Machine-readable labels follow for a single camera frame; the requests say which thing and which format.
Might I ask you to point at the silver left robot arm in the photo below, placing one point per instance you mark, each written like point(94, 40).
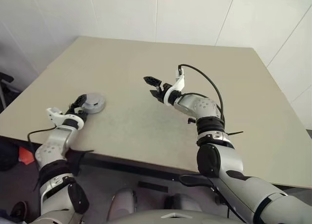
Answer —
point(52, 146)

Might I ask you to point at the silver robot torso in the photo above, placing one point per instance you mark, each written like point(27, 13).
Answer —
point(170, 216)

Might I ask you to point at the black shoe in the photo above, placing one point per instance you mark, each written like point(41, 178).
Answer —
point(19, 209)

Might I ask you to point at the black zip tie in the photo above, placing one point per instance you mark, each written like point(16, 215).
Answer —
point(235, 133)

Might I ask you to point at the black floor strip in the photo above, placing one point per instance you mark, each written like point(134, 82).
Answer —
point(153, 186)

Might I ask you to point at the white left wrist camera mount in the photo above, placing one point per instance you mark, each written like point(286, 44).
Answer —
point(57, 116)

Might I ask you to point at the black chair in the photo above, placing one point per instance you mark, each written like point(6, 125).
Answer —
point(5, 87)

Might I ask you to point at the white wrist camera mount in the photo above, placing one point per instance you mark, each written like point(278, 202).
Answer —
point(57, 116)
point(179, 83)

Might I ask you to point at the orange plastic object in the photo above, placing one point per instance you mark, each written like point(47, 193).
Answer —
point(25, 155)

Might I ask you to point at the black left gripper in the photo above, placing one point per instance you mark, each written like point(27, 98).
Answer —
point(74, 110)

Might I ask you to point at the dark table frame rail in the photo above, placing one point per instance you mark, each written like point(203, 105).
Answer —
point(146, 166)

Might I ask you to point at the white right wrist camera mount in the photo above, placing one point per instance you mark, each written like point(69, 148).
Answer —
point(179, 83)

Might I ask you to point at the grey left robot knee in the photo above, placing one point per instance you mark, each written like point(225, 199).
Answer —
point(122, 202)

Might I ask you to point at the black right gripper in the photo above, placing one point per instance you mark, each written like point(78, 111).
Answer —
point(161, 93)

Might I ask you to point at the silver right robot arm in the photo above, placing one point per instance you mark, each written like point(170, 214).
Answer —
point(219, 158)

